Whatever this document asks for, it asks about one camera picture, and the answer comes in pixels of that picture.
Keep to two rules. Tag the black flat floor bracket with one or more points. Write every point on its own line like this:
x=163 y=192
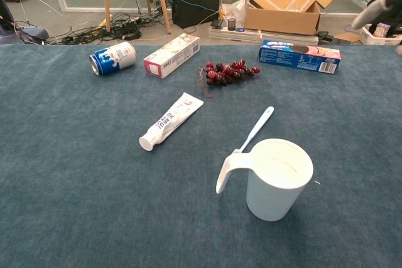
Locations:
x=323 y=36

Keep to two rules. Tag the light blue toothbrush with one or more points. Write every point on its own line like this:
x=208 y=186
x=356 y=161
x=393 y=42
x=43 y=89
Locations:
x=256 y=128

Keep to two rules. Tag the pink floral toothpaste box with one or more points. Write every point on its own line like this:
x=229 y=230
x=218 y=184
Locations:
x=172 y=56

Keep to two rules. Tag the open cardboard box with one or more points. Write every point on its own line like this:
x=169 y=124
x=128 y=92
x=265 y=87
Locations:
x=282 y=18

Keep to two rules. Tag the white toothpaste tube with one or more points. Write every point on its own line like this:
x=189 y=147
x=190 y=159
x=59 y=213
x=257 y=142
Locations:
x=174 y=120

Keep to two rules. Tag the aluminium profile platform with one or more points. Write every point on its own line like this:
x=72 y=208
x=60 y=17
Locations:
x=238 y=36

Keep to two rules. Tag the white plastic basket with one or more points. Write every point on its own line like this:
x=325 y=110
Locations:
x=381 y=40

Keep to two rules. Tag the blue and white can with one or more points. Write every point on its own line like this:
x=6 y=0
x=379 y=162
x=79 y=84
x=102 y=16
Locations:
x=114 y=57

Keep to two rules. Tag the small carton in basket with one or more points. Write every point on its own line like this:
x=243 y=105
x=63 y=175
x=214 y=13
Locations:
x=381 y=29

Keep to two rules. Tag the dark blue rounded base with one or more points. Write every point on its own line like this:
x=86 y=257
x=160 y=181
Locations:
x=31 y=34

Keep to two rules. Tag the red grape bunch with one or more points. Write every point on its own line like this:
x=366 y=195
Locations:
x=226 y=71

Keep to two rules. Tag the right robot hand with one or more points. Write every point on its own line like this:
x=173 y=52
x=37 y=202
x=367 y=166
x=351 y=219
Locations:
x=384 y=1

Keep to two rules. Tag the white plastic bag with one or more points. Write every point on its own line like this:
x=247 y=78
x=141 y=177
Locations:
x=234 y=9

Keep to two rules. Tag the blue cookie box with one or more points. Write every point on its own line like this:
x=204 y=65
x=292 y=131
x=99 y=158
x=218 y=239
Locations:
x=298 y=57

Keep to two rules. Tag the blue carpet mat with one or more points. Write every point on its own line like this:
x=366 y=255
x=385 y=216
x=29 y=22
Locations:
x=94 y=170

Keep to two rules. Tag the flat cardboard piece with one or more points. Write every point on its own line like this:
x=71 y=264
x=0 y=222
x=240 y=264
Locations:
x=348 y=37

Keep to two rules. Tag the black computer tower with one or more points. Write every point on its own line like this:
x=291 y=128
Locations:
x=194 y=1

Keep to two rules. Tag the black mesh pen cup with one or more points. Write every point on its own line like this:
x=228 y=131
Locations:
x=231 y=24

